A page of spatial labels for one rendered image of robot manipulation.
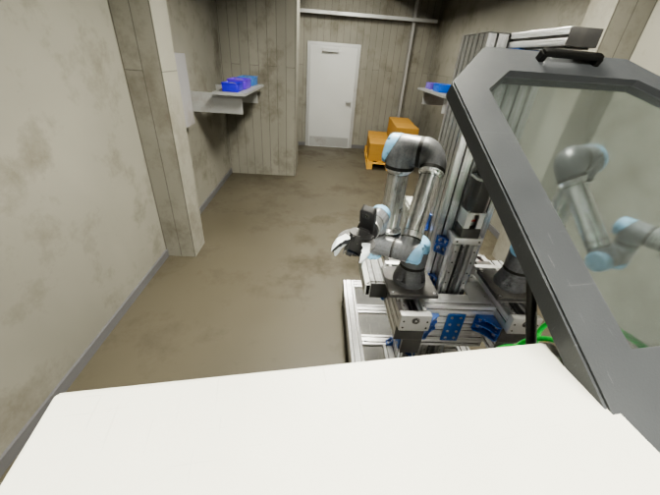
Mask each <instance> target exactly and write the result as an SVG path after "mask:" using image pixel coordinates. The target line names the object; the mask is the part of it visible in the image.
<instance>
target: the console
mask: <svg viewBox="0 0 660 495"><path fill-rule="evenodd" d="M0 495H660V453H659V452H658V451H657V450H656V449H655V448H654V447H653V446H652V445H651V444H650V443H649V442H648V441H647V440H646V439H645V438H644V437H643V436H642V435H641V434H640V433H639V432H638V431H637V430H636V429H635V428H634V427H633V426H632V425H631V424H630V423H629V422H628V421H627V420H626V419H625V418H624V417H623V416H622V415H621V414H620V413H619V414H611V413H610V412H609V410H608V409H607V410H605V409H604V408H603V407H602V406H601V405H600V404H599V403H598V402H597V401H596V400H595V399H594V398H593V397H592V396H591V395H590V394H589V393H588V392H587V390H586V389H585V388H584V387H583V386H582V385H581V384H580V383H579V382H578V381H577V380H576V379H575V378H574V377H573V376H572V375H571V374H570V373H569V371H568V370H567V369H566V368H565V366H564V363H563V361H562V359H561V357H560V354H559V352H558V350H557V349H556V347H555V346H554V345H553V344H552V343H539V344H530V345H520V346H510V347H502V348H492V349H483V350H473V351H463V352H454V353H445V354H436V355H426V356H416V357H398V358H389V359H380V360H370V361H361V362H351V363H342V364H332V365H322V366H314V367H304V368H294V369H285V370H275V371H266V372H256V373H247V374H238V375H228V376H219V377H209V378H199V379H191V380H181V381H172V382H162V383H152V384H143V385H134V386H125V387H115V388H105V389H96V390H86V391H78V392H68V393H60V394H59V395H56V397H54V398H53V400H52V402H51V403H50V405H49V407H48V408H47V410H46V412H45V413H44V415H43V416H42V418H41V420H40V421H39V423H38V425H37V426H36V428H35V429H34V431H33V432H32V434H31V435H30V437H29V439H28V440H27V442H26V444H25V446H24V447H23V449H22V451H21V452H20V454H19V456H18V457H17V459H16V460H15V462H14V464H13V465H12V467H11V469H10V470H9V472H8V474H7V475H6V477H5V479H4V480H3V482H2V484H1V485H0Z"/></svg>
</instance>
